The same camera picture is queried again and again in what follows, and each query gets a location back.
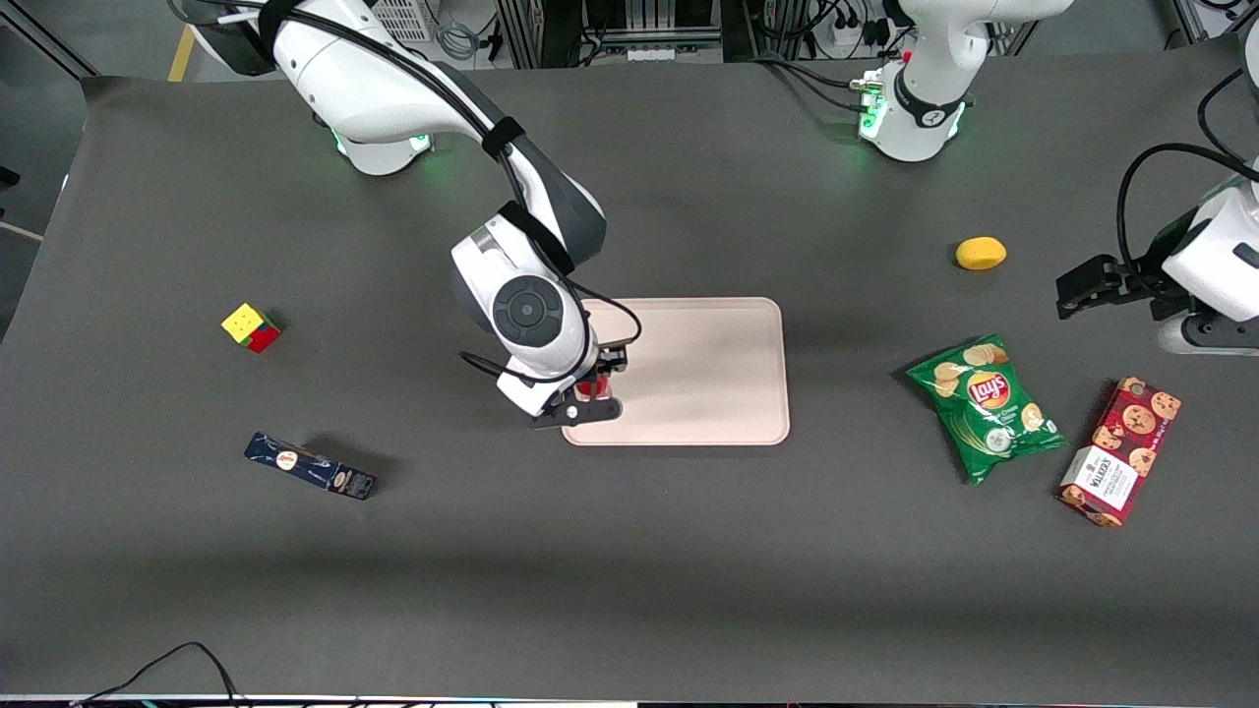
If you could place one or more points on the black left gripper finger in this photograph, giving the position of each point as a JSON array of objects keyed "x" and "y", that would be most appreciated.
[
  {"x": 1087, "y": 297},
  {"x": 1107, "y": 267}
]

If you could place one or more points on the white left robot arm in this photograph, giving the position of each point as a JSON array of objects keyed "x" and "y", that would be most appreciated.
[{"x": 920, "y": 118}]

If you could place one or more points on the white mesh box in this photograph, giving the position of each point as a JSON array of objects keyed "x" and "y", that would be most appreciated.
[{"x": 405, "y": 18}]

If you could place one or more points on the dark blue narrow box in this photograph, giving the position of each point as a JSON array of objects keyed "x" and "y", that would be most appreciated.
[{"x": 310, "y": 466}]

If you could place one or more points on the colourful puzzle cube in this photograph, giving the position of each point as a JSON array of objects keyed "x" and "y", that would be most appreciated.
[{"x": 250, "y": 326}]

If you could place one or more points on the pink plastic tray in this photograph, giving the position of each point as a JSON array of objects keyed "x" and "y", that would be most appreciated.
[{"x": 708, "y": 374}]

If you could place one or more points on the dark grey table mat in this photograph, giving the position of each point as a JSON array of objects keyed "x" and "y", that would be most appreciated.
[{"x": 629, "y": 590}]

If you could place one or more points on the red cookie box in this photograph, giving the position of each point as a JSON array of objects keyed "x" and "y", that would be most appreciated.
[{"x": 1121, "y": 452}]

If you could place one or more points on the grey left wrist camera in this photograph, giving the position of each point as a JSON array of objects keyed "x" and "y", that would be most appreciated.
[{"x": 1210, "y": 336}]

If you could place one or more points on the yellow lemon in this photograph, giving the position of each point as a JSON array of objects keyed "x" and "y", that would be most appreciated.
[{"x": 981, "y": 254}]

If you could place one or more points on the white power strip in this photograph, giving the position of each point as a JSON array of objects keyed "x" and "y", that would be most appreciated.
[{"x": 858, "y": 34}]

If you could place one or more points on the black aluminium frame rack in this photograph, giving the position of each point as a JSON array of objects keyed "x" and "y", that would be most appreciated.
[{"x": 551, "y": 29}]

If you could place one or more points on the red coke bottle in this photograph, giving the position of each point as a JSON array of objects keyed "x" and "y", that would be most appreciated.
[{"x": 590, "y": 389}]

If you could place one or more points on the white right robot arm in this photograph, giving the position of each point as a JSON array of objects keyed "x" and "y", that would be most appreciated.
[{"x": 374, "y": 88}]

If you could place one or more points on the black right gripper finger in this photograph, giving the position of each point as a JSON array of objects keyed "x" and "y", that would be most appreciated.
[{"x": 612, "y": 359}]

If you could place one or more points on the green chips bag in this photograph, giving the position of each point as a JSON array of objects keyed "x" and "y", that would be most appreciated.
[{"x": 989, "y": 408}]

